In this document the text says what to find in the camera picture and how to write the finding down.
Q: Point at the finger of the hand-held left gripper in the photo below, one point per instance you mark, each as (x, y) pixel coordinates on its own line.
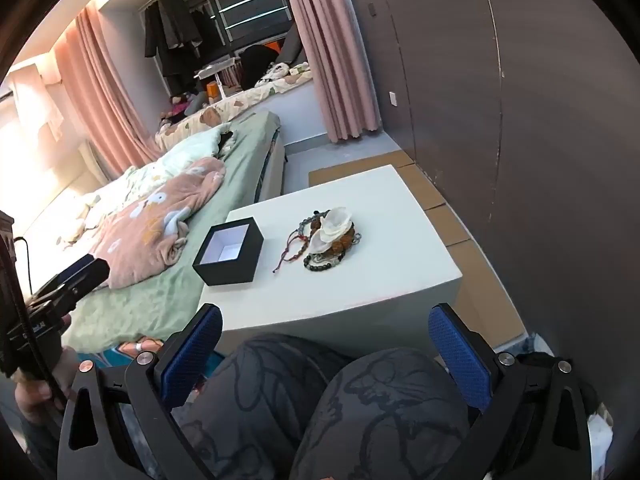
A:
(52, 300)
(82, 272)

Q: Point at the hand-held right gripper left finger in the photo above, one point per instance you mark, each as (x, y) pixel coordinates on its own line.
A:
(192, 355)

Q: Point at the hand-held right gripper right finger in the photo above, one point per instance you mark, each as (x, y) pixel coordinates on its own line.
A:
(460, 355)

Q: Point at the black square box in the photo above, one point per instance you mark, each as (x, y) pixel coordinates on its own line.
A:
(235, 260)

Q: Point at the person's left hand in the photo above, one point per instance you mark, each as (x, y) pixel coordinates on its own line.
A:
(62, 370)

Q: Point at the bed with green sheet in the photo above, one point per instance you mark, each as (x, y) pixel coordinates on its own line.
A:
(165, 300)

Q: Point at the pink floral blanket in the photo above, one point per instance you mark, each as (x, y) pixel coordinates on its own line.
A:
(150, 230)

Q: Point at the cardboard floor sheets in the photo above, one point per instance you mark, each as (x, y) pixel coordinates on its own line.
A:
(470, 270)

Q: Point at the grey patterned pants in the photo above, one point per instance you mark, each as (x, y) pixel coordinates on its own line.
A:
(350, 410)

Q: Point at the white table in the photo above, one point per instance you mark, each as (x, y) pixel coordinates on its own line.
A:
(350, 285)

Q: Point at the light green floral quilt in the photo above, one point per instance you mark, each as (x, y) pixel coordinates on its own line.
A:
(190, 150)

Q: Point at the pink curtain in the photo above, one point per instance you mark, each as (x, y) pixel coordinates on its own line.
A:
(105, 95)
(335, 60)

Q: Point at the white shell piece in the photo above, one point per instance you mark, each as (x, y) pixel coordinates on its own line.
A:
(327, 232)

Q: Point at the small orange box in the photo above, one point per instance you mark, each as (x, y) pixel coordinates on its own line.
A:
(213, 90)

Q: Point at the floral window seat cushion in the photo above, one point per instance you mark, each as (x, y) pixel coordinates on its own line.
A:
(235, 102)

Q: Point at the brown wardrobe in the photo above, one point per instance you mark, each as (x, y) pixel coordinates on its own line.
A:
(525, 135)

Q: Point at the dark hanging clothes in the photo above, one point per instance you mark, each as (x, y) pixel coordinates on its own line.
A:
(170, 30)

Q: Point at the black bag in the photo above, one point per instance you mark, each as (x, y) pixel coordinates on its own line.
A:
(257, 65)

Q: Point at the white wall switch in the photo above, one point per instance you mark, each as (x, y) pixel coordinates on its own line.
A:
(394, 98)

